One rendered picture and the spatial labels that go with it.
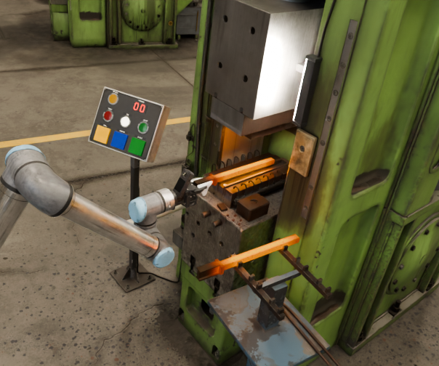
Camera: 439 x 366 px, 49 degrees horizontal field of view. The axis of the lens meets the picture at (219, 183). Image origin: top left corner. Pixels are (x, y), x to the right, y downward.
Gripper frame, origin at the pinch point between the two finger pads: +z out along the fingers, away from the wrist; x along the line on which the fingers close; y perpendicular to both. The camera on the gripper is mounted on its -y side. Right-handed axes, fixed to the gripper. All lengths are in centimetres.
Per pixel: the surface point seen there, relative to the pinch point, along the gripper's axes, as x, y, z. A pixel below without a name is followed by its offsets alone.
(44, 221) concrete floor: -135, 105, -25
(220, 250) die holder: 11.8, 31.4, 1.1
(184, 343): 1, 104, -5
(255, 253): 41.6, 4.7, -10.5
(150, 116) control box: -45.8, -9.4, -0.5
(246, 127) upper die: 7.4, -26.1, 10.3
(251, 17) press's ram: 3, -68, 8
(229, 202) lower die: 6.7, 10.3, 7.3
